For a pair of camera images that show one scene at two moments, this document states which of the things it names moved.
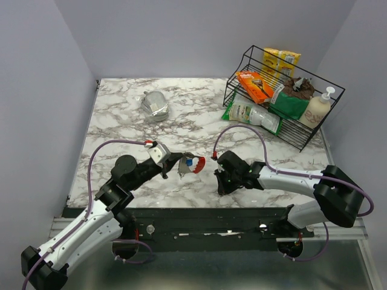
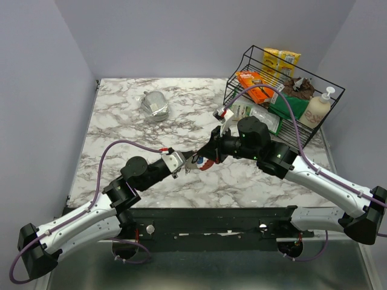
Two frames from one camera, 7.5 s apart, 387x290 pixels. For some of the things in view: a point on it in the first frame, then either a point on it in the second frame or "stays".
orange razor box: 256,87 stays
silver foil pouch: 155,106 stays
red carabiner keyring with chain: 198,162 to 207,165
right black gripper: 222,187 to 213,149
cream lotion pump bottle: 315,109 stays
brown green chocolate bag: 291,100 stays
